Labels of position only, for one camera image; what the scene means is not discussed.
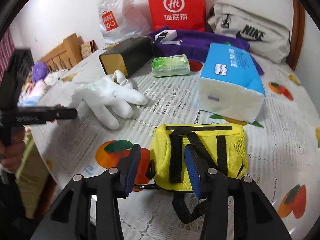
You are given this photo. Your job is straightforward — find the yellow mesh pouch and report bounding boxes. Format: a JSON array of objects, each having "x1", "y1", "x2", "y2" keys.
[{"x1": 145, "y1": 124, "x2": 248, "y2": 224}]

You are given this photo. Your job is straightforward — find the green pocket tissue pack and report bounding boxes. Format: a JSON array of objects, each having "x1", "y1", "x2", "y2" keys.
[{"x1": 151, "y1": 54, "x2": 190, "y2": 77}]

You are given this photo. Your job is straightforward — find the white sponge block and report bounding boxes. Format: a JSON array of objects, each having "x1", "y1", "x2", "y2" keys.
[{"x1": 155, "y1": 30, "x2": 177, "y2": 43}]

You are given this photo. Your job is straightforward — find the person's left hand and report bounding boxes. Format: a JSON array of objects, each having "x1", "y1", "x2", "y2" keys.
[{"x1": 1, "y1": 127, "x2": 25, "y2": 173}]

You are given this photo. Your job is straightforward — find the purple plush toy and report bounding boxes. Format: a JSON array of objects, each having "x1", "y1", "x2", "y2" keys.
[{"x1": 31, "y1": 62, "x2": 50, "y2": 83}]

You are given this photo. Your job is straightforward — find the fruit print tablecloth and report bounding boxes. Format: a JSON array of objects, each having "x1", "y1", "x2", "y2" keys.
[{"x1": 31, "y1": 44, "x2": 319, "y2": 239}]

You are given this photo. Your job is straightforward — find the wooden bed headboard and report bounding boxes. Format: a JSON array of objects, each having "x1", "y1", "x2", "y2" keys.
[{"x1": 39, "y1": 33, "x2": 82, "y2": 72}]

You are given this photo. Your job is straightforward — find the patterned brown book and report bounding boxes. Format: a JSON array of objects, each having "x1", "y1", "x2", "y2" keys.
[{"x1": 80, "y1": 40, "x2": 98, "y2": 60}]

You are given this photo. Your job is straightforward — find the dark green tea tin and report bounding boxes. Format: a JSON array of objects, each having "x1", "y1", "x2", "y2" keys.
[{"x1": 99, "y1": 36, "x2": 154, "y2": 77}]

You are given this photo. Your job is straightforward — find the blue tissue pack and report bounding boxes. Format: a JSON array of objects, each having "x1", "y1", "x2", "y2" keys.
[{"x1": 198, "y1": 43, "x2": 265, "y2": 123}]

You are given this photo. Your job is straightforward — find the white Miniso plastic bag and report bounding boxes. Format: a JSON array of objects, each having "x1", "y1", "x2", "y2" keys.
[{"x1": 96, "y1": 0, "x2": 151, "y2": 44}]

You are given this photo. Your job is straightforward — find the purple towel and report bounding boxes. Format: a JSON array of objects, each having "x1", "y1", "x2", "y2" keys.
[{"x1": 149, "y1": 26, "x2": 250, "y2": 72}]

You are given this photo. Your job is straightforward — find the grey Nike pouch bag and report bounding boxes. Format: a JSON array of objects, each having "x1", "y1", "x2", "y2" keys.
[{"x1": 207, "y1": 2, "x2": 290, "y2": 63}]

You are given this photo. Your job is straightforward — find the red Hi paper bag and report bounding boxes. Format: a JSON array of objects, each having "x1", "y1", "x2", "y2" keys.
[{"x1": 148, "y1": 0, "x2": 206, "y2": 31}]

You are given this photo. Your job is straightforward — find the brown wooden door frame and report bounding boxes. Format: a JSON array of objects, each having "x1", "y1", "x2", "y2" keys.
[{"x1": 286, "y1": 0, "x2": 305, "y2": 71}]

